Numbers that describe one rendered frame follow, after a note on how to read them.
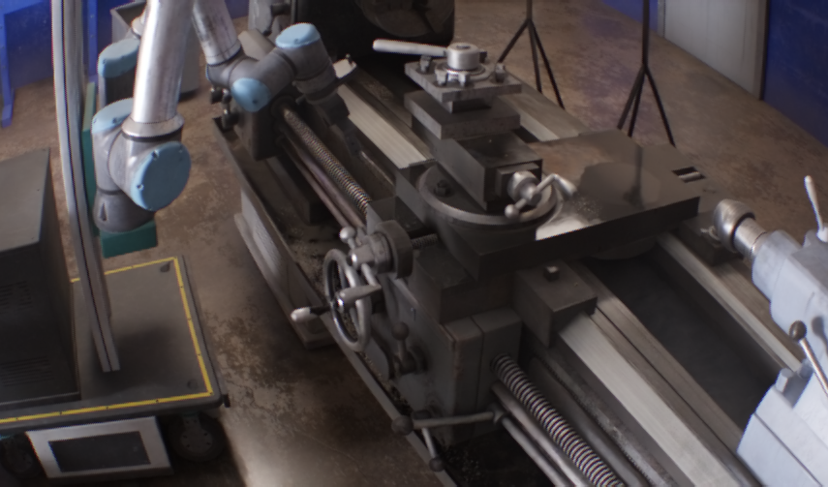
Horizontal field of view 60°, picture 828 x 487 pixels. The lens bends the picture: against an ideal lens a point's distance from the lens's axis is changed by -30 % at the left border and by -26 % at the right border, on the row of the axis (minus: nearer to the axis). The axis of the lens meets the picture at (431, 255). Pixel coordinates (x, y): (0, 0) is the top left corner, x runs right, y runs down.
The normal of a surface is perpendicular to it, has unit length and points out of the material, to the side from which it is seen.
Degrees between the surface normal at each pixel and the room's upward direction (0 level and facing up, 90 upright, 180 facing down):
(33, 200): 0
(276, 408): 0
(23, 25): 90
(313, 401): 0
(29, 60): 90
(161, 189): 95
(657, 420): 36
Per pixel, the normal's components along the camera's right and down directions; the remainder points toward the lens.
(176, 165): 0.70, 0.48
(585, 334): -0.50, -0.54
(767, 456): -0.89, 0.23
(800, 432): -0.77, -0.19
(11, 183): 0.03, -0.83
